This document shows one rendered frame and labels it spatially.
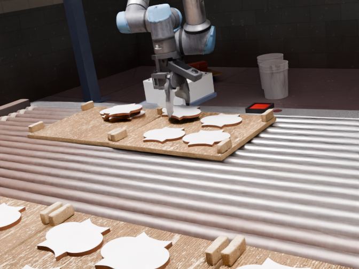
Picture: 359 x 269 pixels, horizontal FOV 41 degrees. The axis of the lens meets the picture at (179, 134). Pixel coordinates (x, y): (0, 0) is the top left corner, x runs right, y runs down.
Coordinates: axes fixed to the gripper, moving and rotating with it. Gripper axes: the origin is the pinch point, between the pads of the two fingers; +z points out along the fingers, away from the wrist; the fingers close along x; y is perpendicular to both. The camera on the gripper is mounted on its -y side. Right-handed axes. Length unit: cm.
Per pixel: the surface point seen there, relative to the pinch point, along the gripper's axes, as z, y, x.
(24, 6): -44, 475, -306
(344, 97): 95, 60, -347
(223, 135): 2.8, -24.1, 13.2
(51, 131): 2.1, 43.5, 21.4
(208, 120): 2.5, -12.0, 2.0
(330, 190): 7, -62, 32
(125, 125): 2.7, 17.7, 9.7
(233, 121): 2.7, -21.0, 1.4
